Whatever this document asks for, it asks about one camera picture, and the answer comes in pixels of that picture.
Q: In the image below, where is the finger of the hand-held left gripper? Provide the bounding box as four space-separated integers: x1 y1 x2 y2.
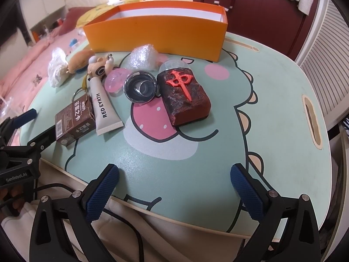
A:
27 126 58 153
0 108 37 137

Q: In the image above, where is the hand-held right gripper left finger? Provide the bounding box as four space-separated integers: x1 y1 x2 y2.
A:
29 164 120 262

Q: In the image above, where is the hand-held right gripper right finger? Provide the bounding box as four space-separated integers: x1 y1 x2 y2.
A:
230 163 322 262

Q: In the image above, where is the brown carton keychain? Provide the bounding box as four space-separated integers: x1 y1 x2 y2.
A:
55 94 96 146

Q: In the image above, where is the white plastic bag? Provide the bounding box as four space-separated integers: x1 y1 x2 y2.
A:
48 47 70 88

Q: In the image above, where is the white cream tube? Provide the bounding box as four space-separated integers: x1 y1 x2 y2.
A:
89 76 124 136

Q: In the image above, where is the brown plush hamster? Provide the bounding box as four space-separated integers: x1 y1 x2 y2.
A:
67 50 93 74

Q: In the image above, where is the beige bear keychain figure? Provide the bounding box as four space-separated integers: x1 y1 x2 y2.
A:
87 55 116 79

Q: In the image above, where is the pink jelly toy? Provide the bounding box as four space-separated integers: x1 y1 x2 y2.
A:
105 68 130 93

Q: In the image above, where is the round silver tin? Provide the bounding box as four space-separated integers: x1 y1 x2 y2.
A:
124 71 158 105

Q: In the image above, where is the dark red mahjong tile block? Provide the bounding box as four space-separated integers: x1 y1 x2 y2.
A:
157 68 212 127

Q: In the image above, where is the bubble wrap ball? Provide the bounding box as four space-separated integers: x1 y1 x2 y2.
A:
129 44 160 71

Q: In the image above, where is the orange cardboard box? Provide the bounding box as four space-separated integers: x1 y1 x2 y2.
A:
82 0 228 62

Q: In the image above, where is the person's left hand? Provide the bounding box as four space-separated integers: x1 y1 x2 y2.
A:
0 184 25 216

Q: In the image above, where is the pink blanket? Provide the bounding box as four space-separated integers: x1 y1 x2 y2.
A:
0 30 88 107

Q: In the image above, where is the person's white clothing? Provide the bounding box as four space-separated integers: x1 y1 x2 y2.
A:
0 191 257 262

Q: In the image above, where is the dark red pillow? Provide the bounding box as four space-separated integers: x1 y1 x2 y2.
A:
58 7 90 34

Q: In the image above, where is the white cabinet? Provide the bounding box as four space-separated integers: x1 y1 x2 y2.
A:
19 0 68 44

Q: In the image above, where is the yellow pillow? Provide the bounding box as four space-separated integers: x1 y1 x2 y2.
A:
76 1 123 28

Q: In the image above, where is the white louvered closet door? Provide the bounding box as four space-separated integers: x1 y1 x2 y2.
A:
296 0 349 126

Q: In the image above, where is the dark red wooden door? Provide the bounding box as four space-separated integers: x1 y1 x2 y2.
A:
193 0 321 60

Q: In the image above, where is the black cable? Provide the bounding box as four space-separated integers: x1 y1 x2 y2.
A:
33 186 145 262

